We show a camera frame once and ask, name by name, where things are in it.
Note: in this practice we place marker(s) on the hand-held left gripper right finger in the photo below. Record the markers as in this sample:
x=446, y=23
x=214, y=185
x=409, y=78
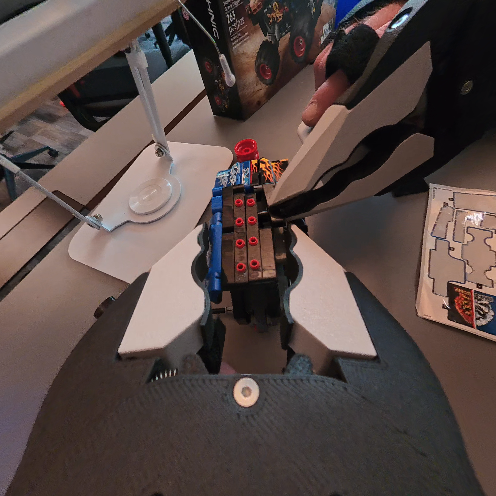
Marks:
x=329, y=310

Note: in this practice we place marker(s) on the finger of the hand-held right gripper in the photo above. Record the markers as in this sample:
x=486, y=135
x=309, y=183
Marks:
x=348, y=135
x=387, y=170

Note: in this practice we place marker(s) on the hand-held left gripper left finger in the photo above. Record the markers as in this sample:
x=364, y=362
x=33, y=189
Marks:
x=166, y=310

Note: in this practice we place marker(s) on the brick-built toy truck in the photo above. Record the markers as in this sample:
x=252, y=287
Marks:
x=248, y=240

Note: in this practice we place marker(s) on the person's right hand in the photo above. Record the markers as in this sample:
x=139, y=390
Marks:
x=329, y=93

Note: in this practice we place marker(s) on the black cylinder part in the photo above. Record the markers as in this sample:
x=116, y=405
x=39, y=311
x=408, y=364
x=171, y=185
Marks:
x=104, y=306

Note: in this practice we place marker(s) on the red wheel rim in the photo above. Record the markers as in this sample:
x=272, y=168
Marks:
x=245, y=149

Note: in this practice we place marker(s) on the sticker sheet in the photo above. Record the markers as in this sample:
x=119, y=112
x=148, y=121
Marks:
x=449, y=263

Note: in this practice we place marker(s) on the clear round disc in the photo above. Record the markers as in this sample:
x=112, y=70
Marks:
x=151, y=197

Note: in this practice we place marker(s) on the black toy set box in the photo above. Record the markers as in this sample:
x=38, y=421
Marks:
x=248, y=77

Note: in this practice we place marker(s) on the blue storage bin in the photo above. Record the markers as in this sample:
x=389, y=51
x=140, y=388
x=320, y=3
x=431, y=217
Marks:
x=341, y=11

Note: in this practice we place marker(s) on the black office chair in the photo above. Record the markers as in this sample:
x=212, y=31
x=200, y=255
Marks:
x=100, y=85

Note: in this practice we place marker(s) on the beige flat panel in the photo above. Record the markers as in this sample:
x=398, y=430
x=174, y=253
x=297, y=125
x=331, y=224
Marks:
x=77, y=68

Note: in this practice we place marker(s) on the white stand with base plate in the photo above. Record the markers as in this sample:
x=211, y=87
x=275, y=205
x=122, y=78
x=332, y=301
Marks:
x=116, y=248

